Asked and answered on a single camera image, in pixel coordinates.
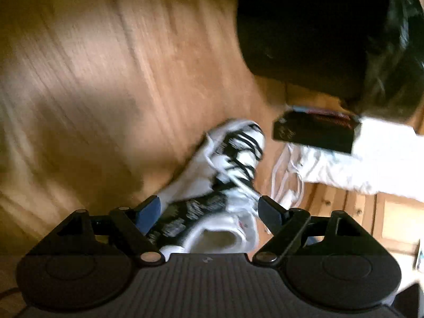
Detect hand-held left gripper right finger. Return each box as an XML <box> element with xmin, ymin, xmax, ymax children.
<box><xmin>252</xmin><ymin>195</ymin><xmax>391</xmax><ymax>269</ymax></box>

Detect white and black sneaker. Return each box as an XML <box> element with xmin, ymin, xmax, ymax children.
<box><xmin>146</xmin><ymin>118</ymin><xmax>267</xmax><ymax>262</ymax></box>

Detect black shoelace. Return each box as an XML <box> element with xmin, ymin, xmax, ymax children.
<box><xmin>212</xmin><ymin>123</ymin><xmax>264</xmax><ymax>188</ymax></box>

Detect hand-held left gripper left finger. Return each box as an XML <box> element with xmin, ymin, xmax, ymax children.
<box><xmin>26</xmin><ymin>196</ymin><xmax>165</xmax><ymax>267</ymax></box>

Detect white cloth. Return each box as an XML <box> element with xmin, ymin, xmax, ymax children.
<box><xmin>288</xmin><ymin>116</ymin><xmax>424</xmax><ymax>203</ymax></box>

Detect white cable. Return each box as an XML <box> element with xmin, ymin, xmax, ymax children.
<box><xmin>270</xmin><ymin>145</ymin><xmax>306</xmax><ymax>210</ymax></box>

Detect black trash bin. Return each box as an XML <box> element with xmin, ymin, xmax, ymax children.
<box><xmin>236</xmin><ymin>0</ymin><xmax>398</xmax><ymax>104</ymax></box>

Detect wooden drawer cabinet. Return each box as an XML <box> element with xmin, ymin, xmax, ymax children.
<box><xmin>305</xmin><ymin>182</ymin><xmax>424</xmax><ymax>259</ymax></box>

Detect black plastic trash bag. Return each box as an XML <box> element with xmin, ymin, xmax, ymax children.
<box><xmin>344</xmin><ymin>0</ymin><xmax>424</xmax><ymax>124</ymax></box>

